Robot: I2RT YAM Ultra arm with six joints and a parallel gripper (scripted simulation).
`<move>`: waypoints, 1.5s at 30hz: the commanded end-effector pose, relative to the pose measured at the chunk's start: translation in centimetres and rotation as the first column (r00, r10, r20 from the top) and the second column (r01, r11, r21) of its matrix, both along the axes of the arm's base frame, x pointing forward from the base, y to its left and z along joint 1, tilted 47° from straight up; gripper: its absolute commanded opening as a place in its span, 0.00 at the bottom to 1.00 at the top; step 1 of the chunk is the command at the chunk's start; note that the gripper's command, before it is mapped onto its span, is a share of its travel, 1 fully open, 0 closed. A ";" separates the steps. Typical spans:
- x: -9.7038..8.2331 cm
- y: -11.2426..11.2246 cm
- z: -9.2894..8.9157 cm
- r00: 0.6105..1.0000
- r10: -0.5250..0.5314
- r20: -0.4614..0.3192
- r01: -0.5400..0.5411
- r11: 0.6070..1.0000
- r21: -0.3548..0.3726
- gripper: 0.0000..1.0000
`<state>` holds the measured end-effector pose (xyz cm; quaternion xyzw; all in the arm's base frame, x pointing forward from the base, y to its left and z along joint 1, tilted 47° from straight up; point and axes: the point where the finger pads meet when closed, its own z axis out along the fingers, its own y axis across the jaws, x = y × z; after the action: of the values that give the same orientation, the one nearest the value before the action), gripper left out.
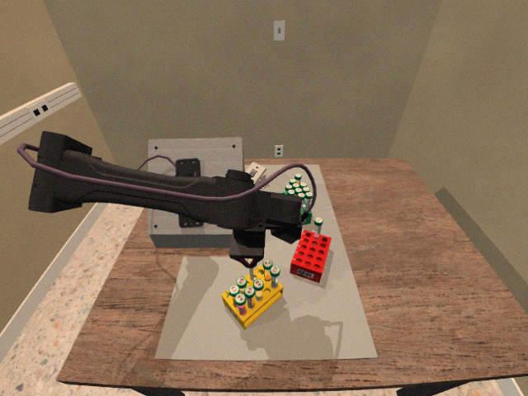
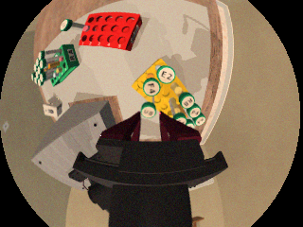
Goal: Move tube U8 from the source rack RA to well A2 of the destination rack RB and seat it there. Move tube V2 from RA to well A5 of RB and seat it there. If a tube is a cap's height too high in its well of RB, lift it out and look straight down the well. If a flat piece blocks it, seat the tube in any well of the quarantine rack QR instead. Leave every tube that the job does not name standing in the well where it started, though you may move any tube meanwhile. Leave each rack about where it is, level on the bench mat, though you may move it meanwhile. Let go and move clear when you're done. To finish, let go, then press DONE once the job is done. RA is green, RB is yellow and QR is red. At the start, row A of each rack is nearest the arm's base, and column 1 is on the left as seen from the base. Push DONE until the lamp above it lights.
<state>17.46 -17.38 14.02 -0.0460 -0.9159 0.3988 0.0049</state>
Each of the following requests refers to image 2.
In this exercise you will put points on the yellow test tube rack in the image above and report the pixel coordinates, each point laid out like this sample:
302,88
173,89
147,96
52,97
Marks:
165,93

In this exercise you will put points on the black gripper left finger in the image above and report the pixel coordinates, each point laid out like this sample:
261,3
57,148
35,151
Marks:
125,129

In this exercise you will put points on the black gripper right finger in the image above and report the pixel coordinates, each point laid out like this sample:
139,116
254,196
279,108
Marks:
176,129

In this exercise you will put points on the red test tube rack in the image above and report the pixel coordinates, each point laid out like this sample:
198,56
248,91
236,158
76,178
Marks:
110,36

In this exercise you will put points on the beige bench mat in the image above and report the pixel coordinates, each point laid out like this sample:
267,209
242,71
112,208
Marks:
176,31

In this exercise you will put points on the green test tube rack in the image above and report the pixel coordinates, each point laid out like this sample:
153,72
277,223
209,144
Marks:
70,61

